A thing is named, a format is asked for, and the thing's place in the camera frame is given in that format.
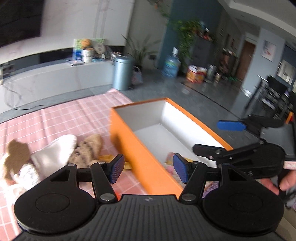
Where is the brown bear-shaped sponge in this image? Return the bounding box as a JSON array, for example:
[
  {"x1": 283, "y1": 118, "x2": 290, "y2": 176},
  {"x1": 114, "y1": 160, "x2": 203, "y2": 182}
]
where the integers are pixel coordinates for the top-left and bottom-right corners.
[{"x1": 4, "y1": 139, "x2": 30, "y2": 185}]

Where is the yellow cloth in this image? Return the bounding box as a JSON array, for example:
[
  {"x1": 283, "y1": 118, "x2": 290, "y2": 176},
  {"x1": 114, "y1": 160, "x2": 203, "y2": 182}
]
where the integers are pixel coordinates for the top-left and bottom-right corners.
[{"x1": 98, "y1": 154, "x2": 132, "y2": 170}]

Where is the grey metal trash bin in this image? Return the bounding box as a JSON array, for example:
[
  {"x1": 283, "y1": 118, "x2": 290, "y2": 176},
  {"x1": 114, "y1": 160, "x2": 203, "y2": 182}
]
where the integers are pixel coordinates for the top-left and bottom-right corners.
[{"x1": 112, "y1": 55, "x2": 134, "y2": 91}]

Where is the pink checkered tablecloth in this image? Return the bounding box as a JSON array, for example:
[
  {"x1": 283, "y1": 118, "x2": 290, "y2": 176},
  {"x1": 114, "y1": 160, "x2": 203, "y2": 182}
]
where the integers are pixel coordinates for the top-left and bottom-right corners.
[{"x1": 0, "y1": 87, "x2": 220, "y2": 237}]

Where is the brown plush teddy toy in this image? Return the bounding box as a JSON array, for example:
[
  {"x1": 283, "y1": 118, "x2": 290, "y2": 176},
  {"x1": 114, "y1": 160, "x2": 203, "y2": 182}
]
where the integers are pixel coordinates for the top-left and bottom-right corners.
[{"x1": 68, "y1": 134, "x2": 103, "y2": 168}]

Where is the orange yellow carton box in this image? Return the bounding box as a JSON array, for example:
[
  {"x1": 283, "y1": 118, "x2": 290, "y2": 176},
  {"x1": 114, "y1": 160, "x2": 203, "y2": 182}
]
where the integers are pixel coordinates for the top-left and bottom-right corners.
[{"x1": 186, "y1": 65, "x2": 207, "y2": 83}]

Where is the small teddy bear figurine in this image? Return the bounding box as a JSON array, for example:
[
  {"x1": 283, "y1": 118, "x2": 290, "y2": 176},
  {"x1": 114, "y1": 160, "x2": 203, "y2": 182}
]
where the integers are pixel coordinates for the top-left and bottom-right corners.
[{"x1": 81, "y1": 39, "x2": 92, "y2": 49}]

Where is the white marble tv console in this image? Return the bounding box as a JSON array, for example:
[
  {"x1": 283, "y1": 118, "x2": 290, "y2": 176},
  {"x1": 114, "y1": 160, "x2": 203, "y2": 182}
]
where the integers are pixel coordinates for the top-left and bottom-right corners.
[{"x1": 1, "y1": 56, "x2": 114, "y2": 113}]

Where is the orange cardboard box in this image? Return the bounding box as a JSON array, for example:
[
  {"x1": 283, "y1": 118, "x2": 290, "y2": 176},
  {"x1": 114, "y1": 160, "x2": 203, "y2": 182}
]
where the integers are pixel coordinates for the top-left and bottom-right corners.
[{"x1": 110, "y1": 98, "x2": 232, "y2": 196}]

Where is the potted long-leaf plant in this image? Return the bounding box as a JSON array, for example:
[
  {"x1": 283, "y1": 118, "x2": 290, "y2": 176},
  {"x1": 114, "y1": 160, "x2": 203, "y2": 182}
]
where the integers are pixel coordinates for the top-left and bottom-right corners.
[{"x1": 122, "y1": 34, "x2": 161, "y2": 71}]

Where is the white silver fabric pouch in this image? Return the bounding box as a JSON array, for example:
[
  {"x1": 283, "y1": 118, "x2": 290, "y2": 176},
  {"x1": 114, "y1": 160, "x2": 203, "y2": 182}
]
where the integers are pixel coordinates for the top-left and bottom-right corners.
[{"x1": 31, "y1": 134, "x2": 77, "y2": 179}]

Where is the pink white fluffy plush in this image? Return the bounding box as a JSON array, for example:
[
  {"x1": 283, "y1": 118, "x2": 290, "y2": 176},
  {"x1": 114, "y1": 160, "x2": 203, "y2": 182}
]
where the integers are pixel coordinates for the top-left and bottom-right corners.
[{"x1": 163, "y1": 152, "x2": 185, "y2": 187}]

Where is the black cable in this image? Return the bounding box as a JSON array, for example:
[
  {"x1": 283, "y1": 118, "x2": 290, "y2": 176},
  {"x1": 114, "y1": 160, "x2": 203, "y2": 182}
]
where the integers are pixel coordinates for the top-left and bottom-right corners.
[{"x1": 3, "y1": 81, "x2": 43, "y2": 110}]

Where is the black wall television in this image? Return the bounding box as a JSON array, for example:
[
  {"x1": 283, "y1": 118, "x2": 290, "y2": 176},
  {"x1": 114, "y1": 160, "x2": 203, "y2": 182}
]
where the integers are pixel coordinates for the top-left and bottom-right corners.
[{"x1": 0, "y1": 0, "x2": 45, "y2": 47}]

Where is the green climbing plant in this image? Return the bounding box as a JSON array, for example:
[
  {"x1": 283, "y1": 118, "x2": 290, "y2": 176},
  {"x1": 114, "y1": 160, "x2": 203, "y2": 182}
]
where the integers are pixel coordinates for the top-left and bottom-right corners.
[{"x1": 173, "y1": 20, "x2": 201, "y2": 76}]

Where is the person's right hand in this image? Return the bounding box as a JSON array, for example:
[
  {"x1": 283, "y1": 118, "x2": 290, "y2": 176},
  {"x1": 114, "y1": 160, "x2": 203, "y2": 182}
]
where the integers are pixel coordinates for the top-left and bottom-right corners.
[{"x1": 260, "y1": 170, "x2": 295, "y2": 209}]

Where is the blue water jug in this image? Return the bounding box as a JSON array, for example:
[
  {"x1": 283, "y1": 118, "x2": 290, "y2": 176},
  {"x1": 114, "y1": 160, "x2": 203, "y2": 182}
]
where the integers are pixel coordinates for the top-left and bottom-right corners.
[{"x1": 162, "y1": 47, "x2": 181, "y2": 78}]

